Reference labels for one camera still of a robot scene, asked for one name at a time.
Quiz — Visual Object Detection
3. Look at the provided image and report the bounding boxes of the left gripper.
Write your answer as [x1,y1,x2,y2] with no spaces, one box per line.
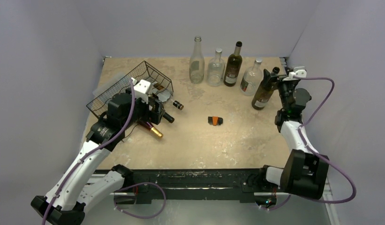
[121,88,164,129]

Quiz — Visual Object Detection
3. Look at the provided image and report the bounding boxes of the dark bottle grey foil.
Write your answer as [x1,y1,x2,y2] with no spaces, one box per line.
[251,67,280,110]

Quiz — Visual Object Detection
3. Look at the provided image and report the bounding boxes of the dark green bottle silver foil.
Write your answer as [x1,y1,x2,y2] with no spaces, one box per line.
[223,41,243,87]

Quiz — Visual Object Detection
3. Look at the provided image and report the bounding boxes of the clear round bottle silver cap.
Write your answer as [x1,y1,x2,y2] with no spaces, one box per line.
[207,48,225,87]

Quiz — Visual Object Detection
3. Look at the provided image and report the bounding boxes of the tall clear bottle no cap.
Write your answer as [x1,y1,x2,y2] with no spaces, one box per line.
[189,36,205,84]

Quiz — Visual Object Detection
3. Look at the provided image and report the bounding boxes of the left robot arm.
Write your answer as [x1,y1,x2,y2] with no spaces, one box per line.
[31,91,166,225]

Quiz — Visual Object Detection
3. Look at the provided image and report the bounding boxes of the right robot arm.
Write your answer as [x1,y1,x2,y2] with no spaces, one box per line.
[257,67,329,200]

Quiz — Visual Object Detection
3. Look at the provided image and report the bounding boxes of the dark bottle black cap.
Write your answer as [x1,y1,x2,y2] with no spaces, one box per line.
[161,112,175,123]

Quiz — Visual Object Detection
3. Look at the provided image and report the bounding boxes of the clear flat bottle black cap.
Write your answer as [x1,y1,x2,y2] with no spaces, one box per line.
[151,82,184,111]

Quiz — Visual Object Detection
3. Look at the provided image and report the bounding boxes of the red wine bottle gold foil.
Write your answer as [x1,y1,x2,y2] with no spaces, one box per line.
[137,120,163,139]

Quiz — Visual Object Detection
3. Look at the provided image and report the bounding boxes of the orange hex key set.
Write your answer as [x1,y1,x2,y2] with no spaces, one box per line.
[208,116,223,126]

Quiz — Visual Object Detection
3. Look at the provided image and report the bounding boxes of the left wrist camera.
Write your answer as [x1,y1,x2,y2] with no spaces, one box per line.
[131,78,152,104]

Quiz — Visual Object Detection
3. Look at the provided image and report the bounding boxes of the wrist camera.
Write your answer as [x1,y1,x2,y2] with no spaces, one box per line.
[131,78,152,104]
[283,66,307,81]

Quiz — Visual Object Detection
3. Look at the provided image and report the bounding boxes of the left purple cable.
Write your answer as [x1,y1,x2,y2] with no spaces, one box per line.
[40,77,136,225]

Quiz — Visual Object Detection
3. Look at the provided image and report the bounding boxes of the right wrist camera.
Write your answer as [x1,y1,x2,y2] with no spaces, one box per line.
[283,66,307,81]

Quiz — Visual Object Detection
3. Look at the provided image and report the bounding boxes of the black wire wine rack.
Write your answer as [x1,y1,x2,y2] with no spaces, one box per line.
[86,61,174,118]

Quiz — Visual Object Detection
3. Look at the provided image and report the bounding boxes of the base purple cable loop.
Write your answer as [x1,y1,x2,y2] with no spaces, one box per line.
[113,182,167,220]

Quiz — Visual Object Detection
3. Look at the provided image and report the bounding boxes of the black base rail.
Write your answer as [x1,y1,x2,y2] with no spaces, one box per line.
[113,166,290,208]

